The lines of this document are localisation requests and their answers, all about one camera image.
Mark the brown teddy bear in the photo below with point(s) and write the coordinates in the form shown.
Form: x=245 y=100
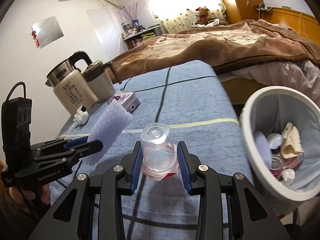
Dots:
x=204 y=17

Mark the red chinese knot ornament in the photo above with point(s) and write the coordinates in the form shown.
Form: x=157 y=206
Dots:
x=34 y=35

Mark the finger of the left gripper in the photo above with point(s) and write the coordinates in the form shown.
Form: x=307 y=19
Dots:
x=69 y=157
x=59 y=145

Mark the white round trash bin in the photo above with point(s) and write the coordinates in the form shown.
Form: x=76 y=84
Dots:
x=280 y=126

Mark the pink bed sheet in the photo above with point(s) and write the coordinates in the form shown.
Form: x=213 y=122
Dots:
x=302 y=76

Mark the white brown-lidded mug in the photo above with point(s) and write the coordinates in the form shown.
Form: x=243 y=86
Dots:
x=99 y=81

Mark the beige paper bag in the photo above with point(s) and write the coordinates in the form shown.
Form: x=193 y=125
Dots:
x=290 y=143

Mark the red can top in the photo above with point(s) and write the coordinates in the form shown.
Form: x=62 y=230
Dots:
x=276 y=165

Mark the white yogurt cup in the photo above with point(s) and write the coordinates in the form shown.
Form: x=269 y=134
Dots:
x=275 y=141

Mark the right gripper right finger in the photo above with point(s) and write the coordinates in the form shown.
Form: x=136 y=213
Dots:
x=249 y=215

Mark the white tissue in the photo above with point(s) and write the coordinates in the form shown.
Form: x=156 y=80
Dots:
x=81 y=116

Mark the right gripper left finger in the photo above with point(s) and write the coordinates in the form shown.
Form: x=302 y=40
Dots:
x=71 y=216

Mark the white electric kettle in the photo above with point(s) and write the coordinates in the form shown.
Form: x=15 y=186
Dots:
x=69 y=86

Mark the silver wall mirror sheet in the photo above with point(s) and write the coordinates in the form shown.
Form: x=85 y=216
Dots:
x=47 y=30

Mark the white tissue ball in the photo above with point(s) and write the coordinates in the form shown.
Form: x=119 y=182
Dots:
x=287 y=177

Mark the pink strawberry milk carton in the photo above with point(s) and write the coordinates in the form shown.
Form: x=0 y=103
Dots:
x=294 y=162

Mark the person's left hand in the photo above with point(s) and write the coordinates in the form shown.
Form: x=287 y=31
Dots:
x=20 y=196

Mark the wooden headboard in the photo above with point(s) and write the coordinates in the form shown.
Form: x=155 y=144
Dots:
x=303 y=24

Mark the cluttered desk shelf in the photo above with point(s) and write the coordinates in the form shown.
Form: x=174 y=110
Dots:
x=133 y=40

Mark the purple blueberry milk carton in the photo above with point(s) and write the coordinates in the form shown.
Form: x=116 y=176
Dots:
x=128 y=100

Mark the purple branch decoration vase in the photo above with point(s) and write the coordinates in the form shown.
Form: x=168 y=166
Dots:
x=135 y=14

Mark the brown fleece blanket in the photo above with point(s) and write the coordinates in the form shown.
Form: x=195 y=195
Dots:
x=225 y=48

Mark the heart patterned curtain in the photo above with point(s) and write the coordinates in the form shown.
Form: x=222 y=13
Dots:
x=179 y=15

